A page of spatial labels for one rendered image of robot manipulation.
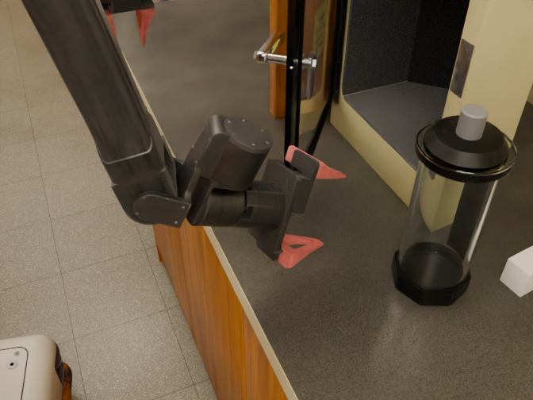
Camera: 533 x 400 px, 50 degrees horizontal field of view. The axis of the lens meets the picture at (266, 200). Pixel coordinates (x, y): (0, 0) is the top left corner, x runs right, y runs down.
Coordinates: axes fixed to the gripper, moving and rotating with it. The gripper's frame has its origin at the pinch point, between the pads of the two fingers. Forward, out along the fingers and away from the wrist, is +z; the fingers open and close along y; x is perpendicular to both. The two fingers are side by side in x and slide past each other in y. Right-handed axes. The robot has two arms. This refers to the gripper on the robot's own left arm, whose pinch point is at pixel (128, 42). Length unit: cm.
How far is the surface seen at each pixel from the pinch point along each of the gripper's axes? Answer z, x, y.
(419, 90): 8, -21, 46
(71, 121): 110, 161, -9
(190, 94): 16.1, 6.4, 11.5
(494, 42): -14, -46, 35
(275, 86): 9.2, -8.8, 23.6
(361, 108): 8.4, -22.4, 33.5
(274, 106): 13.8, -8.2, 23.6
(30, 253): 110, 77, -37
